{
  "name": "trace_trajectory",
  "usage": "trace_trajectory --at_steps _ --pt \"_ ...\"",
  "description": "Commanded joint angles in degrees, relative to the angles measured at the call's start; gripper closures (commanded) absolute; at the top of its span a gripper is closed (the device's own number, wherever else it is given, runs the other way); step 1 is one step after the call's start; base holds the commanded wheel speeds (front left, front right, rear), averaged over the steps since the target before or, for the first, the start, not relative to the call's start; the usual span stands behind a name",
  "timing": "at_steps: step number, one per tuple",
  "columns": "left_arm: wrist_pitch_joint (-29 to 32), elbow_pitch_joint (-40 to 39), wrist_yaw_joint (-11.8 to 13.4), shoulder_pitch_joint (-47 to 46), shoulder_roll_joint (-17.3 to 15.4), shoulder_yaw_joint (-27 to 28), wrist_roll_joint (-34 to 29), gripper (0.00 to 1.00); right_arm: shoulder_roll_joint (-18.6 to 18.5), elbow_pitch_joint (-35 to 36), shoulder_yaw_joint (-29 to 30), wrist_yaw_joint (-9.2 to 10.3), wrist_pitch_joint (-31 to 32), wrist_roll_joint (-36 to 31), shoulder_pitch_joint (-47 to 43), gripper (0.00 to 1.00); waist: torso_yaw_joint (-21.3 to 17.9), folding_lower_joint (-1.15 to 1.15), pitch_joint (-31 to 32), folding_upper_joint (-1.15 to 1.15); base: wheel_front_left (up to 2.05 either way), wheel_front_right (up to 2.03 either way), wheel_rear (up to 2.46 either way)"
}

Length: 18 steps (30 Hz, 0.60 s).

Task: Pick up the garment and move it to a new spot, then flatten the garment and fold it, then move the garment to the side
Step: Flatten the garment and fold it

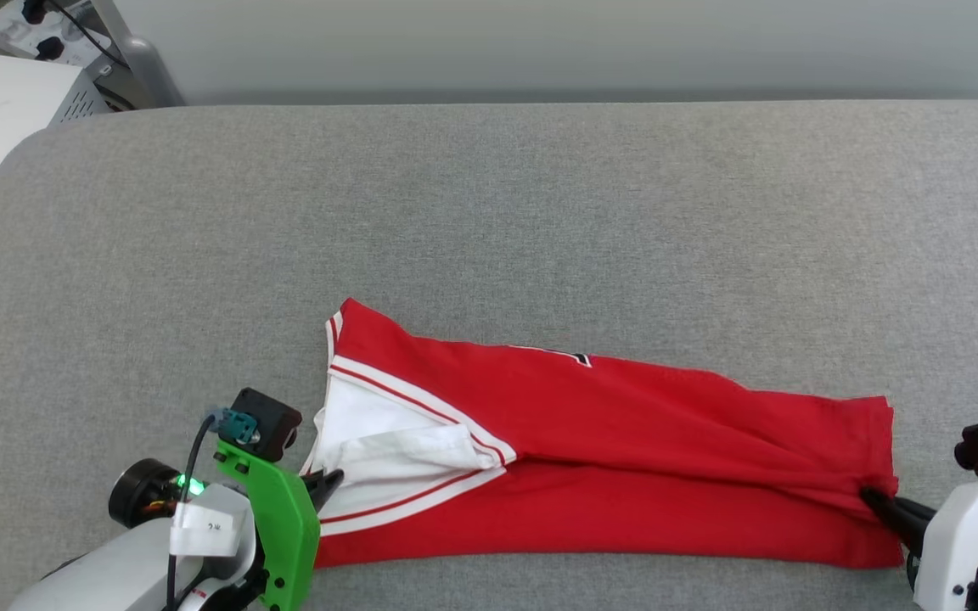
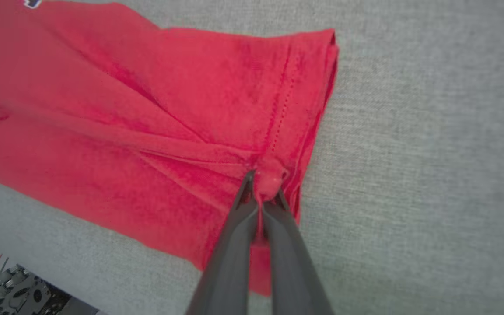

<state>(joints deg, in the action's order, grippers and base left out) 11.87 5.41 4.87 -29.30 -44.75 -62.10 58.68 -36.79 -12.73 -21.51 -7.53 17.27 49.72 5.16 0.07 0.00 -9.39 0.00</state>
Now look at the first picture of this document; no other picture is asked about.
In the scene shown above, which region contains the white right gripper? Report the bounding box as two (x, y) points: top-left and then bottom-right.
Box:
(858, 471), (978, 611)

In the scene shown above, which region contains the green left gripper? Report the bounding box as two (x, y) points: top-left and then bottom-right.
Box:
(214, 437), (346, 611)

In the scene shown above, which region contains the red and white t-shirt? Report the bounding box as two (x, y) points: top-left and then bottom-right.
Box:
(298, 297), (906, 569)

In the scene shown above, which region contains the white metal equipment box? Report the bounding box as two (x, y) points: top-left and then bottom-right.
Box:
(0, 47), (114, 268)

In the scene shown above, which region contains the white partition panel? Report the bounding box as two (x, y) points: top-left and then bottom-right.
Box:
(115, 0), (978, 104)

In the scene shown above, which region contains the white power strip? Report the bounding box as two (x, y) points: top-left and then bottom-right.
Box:
(0, 0), (112, 69)

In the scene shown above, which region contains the teal plug black left cable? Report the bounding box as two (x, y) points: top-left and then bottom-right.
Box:
(165, 409), (256, 611)

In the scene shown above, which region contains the grey metal partition post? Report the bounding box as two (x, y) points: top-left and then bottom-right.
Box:
(94, 0), (188, 109)

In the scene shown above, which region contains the black power cable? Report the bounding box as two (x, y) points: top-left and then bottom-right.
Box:
(43, 0), (133, 111)

